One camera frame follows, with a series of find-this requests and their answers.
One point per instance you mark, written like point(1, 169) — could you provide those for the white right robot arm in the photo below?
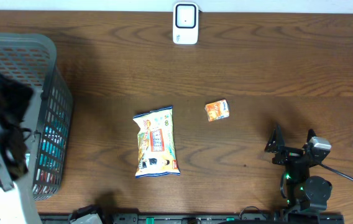
point(303, 191)

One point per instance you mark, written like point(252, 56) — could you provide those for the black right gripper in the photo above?
point(289, 154)

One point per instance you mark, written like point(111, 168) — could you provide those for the orange tissue packet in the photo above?
point(217, 110)

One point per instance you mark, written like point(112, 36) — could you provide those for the grey plastic shopping basket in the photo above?
point(32, 60)

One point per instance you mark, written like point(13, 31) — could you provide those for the yellow snack bag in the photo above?
point(157, 156)

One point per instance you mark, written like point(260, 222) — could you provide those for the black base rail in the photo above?
point(133, 218)

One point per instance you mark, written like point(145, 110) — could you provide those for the white barcode scanner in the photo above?
point(185, 23)

